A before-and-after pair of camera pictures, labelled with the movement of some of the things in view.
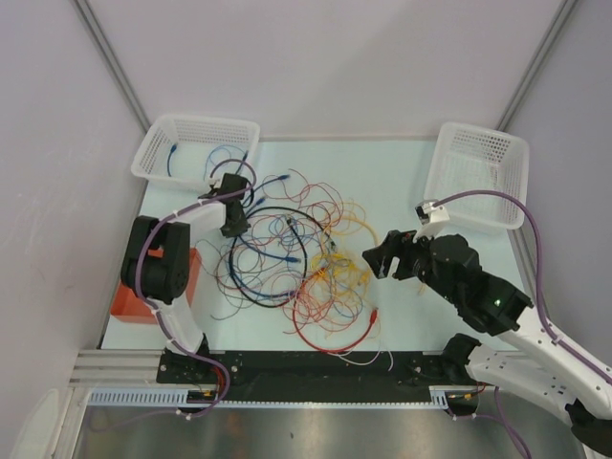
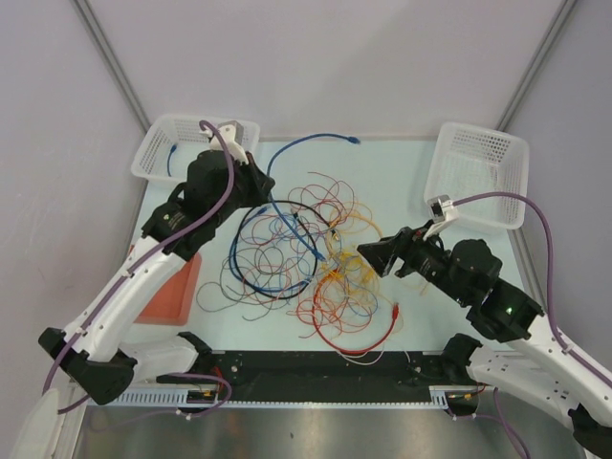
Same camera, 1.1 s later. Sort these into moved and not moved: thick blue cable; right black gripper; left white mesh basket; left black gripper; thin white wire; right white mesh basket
Moved: thin white wire; left black gripper
Not moved: right black gripper; right white mesh basket; thick blue cable; left white mesh basket
